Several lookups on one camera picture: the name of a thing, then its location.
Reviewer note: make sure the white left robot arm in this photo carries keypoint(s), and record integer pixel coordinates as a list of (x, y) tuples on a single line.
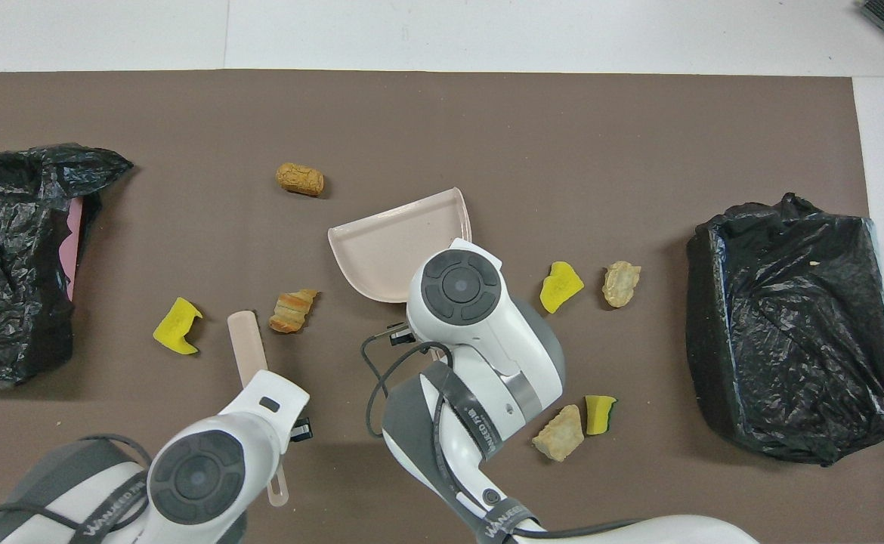
[(193, 476)]

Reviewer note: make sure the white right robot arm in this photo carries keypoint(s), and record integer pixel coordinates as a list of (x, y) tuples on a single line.
[(461, 287)]

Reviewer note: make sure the striped croissant piece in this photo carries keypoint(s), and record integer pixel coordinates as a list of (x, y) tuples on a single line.
[(291, 311)]

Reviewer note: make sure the brown table mat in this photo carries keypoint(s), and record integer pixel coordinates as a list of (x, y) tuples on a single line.
[(442, 121)]

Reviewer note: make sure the angular beige bread chunk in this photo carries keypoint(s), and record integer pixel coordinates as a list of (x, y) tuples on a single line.
[(559, 437)]

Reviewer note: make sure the beige plastic dustpan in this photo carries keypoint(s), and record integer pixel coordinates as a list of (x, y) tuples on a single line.
[(389, 249)]

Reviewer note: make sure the beige hand brush black bristles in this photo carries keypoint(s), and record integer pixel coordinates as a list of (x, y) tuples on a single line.
[(247, 347)]

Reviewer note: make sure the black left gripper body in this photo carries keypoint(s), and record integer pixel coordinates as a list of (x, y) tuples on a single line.
[(301, 430)]

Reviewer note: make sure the notched yellow sponge piece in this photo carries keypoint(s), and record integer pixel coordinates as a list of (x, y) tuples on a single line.
[(174, 325)]

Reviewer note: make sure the brown cork-shaped bread roll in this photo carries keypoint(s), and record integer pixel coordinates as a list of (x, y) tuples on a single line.
[(300, 180)]

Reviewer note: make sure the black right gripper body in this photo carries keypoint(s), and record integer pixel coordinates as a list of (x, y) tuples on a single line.
[(400, 335)]

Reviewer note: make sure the pink bin with black bag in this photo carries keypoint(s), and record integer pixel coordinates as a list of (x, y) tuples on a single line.
[(4, 317)]

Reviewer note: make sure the rounded beige bread chunk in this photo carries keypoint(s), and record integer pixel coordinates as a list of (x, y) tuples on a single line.
[(621, 284)]

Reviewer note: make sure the yellow sponge with green side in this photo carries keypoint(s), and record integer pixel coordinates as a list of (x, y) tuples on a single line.
[(598, 415)]

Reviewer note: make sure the bin lined with black bag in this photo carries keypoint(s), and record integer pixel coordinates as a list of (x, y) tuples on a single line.
[(789, 340)]

